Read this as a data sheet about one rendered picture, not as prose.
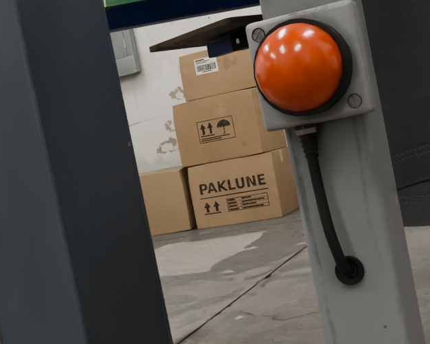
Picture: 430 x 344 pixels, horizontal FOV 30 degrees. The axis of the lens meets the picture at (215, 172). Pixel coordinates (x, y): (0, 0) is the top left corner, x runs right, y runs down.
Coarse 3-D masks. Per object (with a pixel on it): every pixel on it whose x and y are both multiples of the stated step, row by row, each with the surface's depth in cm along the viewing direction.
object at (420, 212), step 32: (384, 0) 64; (416, 0) 63; (384, 32) 64; (416, 32) 63; (384, 64) 65; (416, 64) 64; (384, 96) 65; (416, 96) 64; (416, 128) 65; (416, 160) 65; (416, 192) 65; (416, 224) 65
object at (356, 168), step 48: (288, 0) 37; (336, 0) 36; (288, 144) 38; (336, 144) 37; (384, 144) 38; (336, 192) 37; (384, 192) 37; (384, 240) 36; (336, 288) 37; (384, 288) 37; (336, 336) 38; (384, 336) 37
